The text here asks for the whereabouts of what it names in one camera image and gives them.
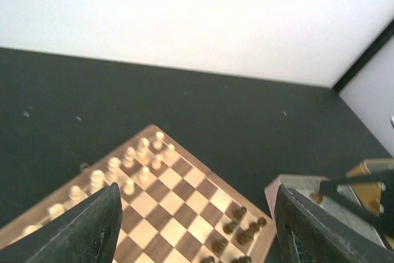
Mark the wooden chess board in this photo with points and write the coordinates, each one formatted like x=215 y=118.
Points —
x=179 y=217

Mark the white chess pieces group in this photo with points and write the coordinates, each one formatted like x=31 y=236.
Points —
x=134 y=166

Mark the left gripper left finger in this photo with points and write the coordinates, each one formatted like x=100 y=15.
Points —
x=88 y=232

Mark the dark chess piece corner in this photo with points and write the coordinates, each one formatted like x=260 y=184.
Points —
x=245 y=237

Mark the brown knight chess piece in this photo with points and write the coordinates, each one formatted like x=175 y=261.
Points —
x=254 y=227

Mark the dark chess piece second row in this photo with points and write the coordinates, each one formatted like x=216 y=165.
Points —
x=218 y=246

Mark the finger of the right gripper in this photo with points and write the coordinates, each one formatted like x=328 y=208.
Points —
x=383 y=222

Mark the black frame post right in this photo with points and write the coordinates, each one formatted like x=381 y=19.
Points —
x=378 y=43

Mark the gold metal tin lid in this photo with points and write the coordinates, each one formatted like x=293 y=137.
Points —
x=370 y=193

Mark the dark chess piece placed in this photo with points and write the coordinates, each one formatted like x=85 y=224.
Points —
x=242 y=259

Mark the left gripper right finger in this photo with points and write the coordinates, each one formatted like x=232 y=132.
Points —
x=307 y=231

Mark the dark rook chess piece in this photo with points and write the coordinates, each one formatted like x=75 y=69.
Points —
x=239 y=213

